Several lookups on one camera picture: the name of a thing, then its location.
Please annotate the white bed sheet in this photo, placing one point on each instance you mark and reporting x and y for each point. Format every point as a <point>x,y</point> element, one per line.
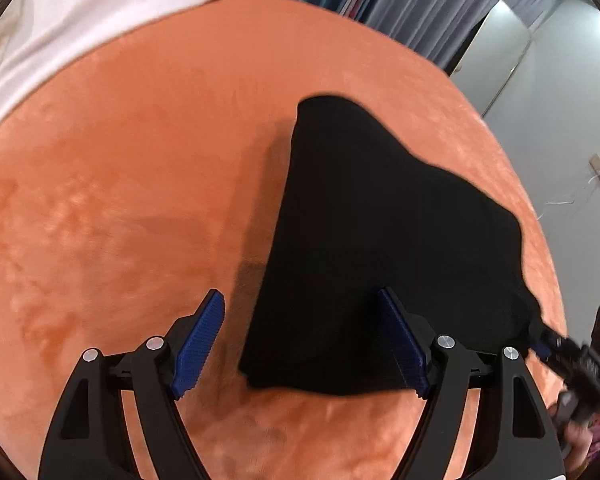
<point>80,20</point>

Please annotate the black pants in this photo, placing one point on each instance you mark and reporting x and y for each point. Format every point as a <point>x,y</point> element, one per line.
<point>380,240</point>

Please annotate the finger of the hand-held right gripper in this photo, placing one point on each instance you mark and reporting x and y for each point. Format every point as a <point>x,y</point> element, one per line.
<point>547,342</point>

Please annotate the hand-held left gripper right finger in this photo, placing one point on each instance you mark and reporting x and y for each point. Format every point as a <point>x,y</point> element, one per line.
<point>405,340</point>

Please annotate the white framed standing mirror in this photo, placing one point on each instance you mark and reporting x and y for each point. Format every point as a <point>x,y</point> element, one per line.
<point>495,55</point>

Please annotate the person's right hand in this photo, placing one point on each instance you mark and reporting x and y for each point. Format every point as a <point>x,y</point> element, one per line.
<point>575,435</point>

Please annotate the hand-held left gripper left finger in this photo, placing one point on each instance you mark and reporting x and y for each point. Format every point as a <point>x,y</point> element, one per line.
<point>200,340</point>

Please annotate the grey striped curtains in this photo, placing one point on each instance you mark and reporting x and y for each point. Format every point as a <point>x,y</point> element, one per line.
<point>395,0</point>

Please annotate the orange plush blanket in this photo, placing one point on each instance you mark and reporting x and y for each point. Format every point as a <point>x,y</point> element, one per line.
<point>130,210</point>

